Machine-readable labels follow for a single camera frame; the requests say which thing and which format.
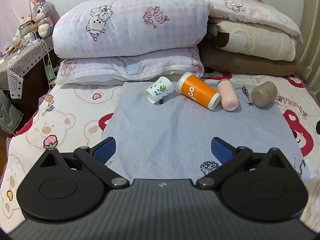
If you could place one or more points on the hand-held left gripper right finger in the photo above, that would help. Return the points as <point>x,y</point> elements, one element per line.
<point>221,150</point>

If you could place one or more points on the bear print bed sheet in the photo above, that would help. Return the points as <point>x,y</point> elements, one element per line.
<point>62,110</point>

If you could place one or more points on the brown folded blanket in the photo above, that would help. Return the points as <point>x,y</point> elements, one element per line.
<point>245,63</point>

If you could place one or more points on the beige curtain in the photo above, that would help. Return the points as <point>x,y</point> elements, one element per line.
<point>311,30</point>

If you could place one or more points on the pink cup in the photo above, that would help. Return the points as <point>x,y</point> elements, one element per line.
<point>227,96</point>

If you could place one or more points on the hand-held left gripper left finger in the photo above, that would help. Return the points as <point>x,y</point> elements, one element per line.
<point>105,150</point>

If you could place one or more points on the bedside table patterned cloth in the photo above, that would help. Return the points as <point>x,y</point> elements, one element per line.
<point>22,62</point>

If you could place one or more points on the orange cup white lid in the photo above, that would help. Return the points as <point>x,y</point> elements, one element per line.
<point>197,90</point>

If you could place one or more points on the beige folded blanket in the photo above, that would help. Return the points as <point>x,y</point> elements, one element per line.
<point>262,40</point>

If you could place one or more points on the brown cup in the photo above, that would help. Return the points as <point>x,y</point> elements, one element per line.
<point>263,93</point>

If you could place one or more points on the clutter of small items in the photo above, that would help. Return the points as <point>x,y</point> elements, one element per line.
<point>23,33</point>

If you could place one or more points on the light blue cloth mat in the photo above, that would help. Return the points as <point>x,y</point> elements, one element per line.
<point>175,130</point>

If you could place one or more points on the pink heart print pillow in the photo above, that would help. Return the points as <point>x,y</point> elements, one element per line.
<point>130,66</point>

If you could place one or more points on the grey green quilted cloth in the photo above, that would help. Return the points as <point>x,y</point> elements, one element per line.
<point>8,112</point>

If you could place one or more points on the white paper cup green print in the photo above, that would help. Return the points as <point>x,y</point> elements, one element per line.
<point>160,90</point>

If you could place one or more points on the pink checked pillow top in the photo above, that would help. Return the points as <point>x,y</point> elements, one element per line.
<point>130,22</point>

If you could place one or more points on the grey rabbit plush toy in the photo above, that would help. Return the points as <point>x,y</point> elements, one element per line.
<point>41,10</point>

